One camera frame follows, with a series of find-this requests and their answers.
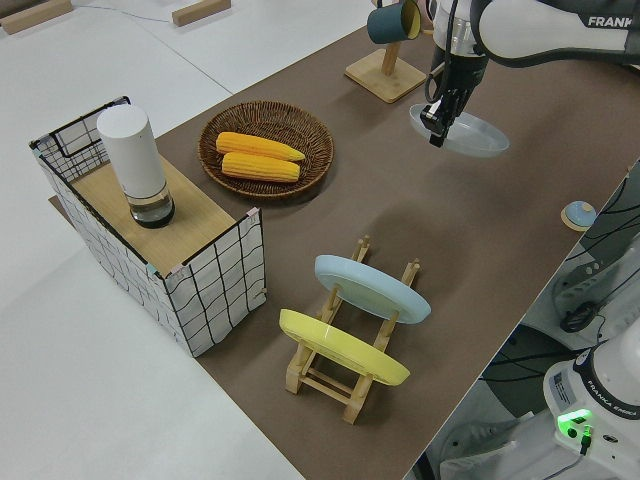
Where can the brown wicker basket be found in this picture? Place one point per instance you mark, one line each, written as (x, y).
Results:
(310, 135)

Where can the pink mug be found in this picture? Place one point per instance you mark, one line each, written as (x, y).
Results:
(427, 9)

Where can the yellow plate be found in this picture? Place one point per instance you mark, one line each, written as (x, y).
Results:
(340, 345)

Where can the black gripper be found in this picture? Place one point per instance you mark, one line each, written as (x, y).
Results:
(460, 72)

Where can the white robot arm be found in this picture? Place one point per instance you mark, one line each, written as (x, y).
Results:
(530, 35)

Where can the pink basket clip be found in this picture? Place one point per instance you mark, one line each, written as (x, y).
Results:
(253, 215)
(177, 271)

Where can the white cylinder bottle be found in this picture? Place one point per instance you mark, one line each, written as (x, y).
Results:
(132, 155)

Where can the wooden block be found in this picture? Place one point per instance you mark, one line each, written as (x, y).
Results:
(35, 16)
(200, 11)

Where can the light blue plate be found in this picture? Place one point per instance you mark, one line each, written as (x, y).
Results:
(370, 287)

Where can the wooden plate rack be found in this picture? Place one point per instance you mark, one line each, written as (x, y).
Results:
(327, 387)

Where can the gray ceramic plate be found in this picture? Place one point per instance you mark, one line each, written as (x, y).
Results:
(480, 136)

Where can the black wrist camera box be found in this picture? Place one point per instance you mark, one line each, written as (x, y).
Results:
(433, 120)

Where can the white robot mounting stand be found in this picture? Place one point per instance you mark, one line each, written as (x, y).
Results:
(500, 435)

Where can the yellow corn cob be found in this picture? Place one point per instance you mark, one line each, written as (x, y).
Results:
(260, 168)
(260, 146)

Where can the brown table mat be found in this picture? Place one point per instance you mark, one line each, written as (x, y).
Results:
(350, 210)

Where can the wooden mug tree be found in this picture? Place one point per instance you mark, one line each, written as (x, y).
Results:
(385, 80)

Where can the wooden shelf board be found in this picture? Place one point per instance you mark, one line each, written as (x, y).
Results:
(185, 215)

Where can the blue bell wooden base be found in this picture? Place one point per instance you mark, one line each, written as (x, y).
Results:
(577, 214)

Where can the teal mug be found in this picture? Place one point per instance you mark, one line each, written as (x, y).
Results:
(387, 22)

